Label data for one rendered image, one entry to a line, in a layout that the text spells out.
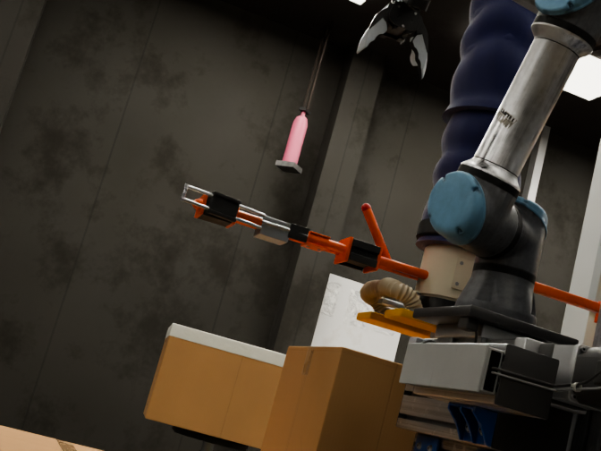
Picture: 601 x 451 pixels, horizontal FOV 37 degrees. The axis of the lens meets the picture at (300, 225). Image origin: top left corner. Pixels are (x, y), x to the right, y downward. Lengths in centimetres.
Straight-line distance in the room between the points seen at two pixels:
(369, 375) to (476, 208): 51
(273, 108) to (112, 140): 140
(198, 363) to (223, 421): 26
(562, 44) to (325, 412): 85
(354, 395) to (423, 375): 44
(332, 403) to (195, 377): 197
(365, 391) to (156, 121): 579
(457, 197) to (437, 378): 33
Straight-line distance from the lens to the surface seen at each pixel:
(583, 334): 357
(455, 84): 232
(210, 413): 382
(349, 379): 189
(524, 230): 167
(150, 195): 740
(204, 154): 754
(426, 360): 148
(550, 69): 164
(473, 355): 135
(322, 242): 208
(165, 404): 380
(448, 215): 158
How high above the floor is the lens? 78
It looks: 12 degrees up
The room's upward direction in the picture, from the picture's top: 15 degrees clockwise
